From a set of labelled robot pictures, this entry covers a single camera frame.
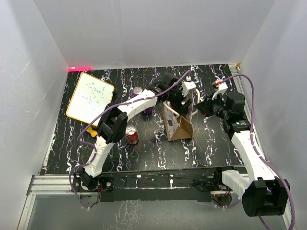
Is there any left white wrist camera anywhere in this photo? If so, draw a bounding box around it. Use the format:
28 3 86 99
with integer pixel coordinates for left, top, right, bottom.
181 76 196 97

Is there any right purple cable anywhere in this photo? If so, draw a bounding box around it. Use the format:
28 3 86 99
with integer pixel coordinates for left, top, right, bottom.
213 73 296 230

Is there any purple Fanta can rear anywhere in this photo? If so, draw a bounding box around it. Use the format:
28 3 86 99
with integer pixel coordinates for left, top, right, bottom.
131 86 143 98

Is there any black base frame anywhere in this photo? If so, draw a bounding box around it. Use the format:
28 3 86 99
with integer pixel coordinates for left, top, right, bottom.
70 167 237 207

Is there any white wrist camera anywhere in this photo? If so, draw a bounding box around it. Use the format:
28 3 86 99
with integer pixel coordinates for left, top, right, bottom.
212 80 228 100
181 76 196 97

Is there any purple cable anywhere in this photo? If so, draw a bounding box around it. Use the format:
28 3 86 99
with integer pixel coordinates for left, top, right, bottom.
69 70 192 211
213 73 296 230

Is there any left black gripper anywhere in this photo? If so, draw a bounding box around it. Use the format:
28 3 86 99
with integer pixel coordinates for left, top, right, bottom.
166 84 191 114

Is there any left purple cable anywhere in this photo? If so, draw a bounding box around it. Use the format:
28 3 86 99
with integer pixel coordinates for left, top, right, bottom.
69 70 192 211

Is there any red cola can front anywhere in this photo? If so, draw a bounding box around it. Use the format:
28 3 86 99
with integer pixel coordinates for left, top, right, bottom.
125 125 139 145

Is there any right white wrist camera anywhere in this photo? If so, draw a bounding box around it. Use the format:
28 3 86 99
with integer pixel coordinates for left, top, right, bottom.
212 80 228 100

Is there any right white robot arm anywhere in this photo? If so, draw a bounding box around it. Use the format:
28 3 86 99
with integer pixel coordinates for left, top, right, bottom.
196 92 290 217

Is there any purple fanta can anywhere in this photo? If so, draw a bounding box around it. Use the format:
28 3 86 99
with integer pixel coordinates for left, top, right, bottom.
131 86 143 98
144 107 153 115

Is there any yellow framed whiteboard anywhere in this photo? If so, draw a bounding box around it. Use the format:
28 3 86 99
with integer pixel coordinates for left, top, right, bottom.
66 72 115 124

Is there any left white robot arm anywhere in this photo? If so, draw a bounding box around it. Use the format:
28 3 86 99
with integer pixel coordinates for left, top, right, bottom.
71 75 196 191

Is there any pink tape strip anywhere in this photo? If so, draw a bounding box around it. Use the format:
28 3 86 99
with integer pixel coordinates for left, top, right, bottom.
68 67 92 72

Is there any purple Fanta can middle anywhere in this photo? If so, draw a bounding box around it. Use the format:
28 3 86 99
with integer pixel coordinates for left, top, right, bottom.
144 107 153 115

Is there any brown canvas tote bag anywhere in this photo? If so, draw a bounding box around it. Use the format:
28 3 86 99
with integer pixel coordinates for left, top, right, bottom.
162 89 200 141

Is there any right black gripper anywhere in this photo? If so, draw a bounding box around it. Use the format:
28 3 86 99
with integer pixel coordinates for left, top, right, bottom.
195 92 230 120

